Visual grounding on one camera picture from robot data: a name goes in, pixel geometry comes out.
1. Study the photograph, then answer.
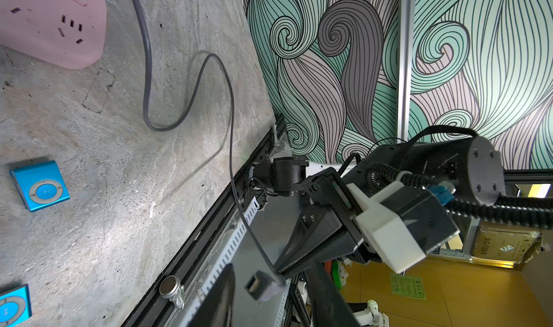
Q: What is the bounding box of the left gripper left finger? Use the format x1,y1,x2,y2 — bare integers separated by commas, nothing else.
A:
188,263,236,327

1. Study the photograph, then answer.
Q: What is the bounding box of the blue mp3 player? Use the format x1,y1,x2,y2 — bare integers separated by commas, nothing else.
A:
0,284,33,327
10,161,71,213

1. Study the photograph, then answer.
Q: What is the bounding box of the grey cable of green charger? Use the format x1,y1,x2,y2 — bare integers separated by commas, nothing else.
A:
124,0,288,303

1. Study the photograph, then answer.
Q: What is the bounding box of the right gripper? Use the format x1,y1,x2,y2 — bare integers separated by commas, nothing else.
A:
274,167,367,279

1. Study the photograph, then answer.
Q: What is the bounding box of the blue mp3 player near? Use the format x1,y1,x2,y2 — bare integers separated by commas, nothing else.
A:
0,284,33,327

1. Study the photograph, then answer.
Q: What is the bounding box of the pink power strip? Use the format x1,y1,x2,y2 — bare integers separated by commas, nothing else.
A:
1,0,107,69

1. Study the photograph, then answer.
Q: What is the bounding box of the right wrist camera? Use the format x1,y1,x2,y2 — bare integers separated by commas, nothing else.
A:
347,181,459,274

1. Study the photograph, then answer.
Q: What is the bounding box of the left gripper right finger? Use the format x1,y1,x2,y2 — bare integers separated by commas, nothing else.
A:
306,265,360,327

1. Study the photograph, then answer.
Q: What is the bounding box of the blue mp3 player far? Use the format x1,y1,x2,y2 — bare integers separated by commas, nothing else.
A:
10,161,71,213

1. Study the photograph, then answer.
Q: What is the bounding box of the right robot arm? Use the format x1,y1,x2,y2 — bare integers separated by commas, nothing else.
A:
251,126,552,278

